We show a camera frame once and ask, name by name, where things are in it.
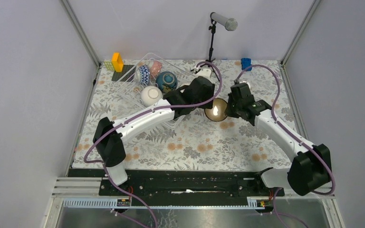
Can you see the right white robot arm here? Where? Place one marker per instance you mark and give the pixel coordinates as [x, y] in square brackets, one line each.
[310, 164]

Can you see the grey microphone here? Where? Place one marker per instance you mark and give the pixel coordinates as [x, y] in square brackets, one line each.
[230, 24]

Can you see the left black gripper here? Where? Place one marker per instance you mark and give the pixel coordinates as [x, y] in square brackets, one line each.
[209, 105]

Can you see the yellow toy block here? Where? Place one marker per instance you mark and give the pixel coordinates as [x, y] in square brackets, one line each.
[117, 62]

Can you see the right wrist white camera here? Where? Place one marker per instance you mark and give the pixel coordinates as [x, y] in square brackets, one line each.
[245, 82]

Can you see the dark teal floral bowl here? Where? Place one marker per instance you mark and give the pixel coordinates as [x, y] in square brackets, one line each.
[166, 81]

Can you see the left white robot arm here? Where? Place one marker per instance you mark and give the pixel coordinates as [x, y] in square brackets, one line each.
[110, 136]

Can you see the wrist white camera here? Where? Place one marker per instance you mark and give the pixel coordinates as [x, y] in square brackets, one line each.
[245, 82]
[202, 70]

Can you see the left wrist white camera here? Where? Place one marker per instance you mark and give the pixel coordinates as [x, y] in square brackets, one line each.
[202, 70]

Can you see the dark grey building plate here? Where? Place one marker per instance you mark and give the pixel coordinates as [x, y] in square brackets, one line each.
[126, 75]

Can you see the white ribbed bowl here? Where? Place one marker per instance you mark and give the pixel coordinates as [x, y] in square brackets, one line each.
[150, 95]

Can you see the blue toy block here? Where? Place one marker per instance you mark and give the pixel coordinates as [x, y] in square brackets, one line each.
[246, 64]

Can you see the lime green toy block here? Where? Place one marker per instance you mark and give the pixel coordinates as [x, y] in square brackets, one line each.
[109, 65]

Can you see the white wire dish rack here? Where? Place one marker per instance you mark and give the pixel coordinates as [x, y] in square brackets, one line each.
[129, 92]

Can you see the dark patterned bowl tan inside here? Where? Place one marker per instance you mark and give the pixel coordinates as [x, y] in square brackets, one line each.
[217, 112]

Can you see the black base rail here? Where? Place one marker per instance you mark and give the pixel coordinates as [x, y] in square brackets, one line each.
[185, 188]

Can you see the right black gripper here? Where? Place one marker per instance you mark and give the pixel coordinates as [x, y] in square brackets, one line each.
[230, 112]

